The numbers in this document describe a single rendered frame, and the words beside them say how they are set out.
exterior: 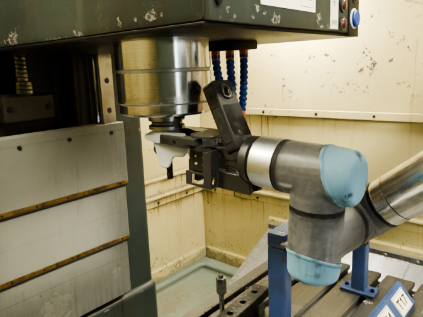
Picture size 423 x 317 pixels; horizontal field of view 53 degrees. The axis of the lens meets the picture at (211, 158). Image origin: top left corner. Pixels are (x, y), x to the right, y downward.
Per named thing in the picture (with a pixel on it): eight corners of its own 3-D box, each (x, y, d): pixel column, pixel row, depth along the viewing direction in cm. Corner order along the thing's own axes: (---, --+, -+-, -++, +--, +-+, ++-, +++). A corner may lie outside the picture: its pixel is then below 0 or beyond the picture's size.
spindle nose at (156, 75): (172, 106, 85) (169, 44, 82) (231, 110, 74) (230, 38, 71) (101, 114, 74) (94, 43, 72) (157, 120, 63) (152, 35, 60)
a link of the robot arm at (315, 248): (363, 269, 63) (370, 199, 60) (320, 298, 56) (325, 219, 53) (318, 251, 69) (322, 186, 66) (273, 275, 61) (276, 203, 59)
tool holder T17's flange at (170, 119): (170, 124, 79) (169, 111, 78) (192, 127, 74) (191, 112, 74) (141, 129, 74) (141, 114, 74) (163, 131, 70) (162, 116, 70)
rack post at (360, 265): (379, 292, 124) (384, 193, 118) (372, 299, 120) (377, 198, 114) (346, 282, 130) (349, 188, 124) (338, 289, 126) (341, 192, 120)
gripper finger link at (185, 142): (155, 145, 68) (204, 151, 64) (154, 136, 68) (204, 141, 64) (170, 139, 72) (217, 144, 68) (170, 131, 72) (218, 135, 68)
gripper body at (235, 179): (181, 183, 69) (242, 199, 62) (180, 130, 67) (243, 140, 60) (211, 173, 75) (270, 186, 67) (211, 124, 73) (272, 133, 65)
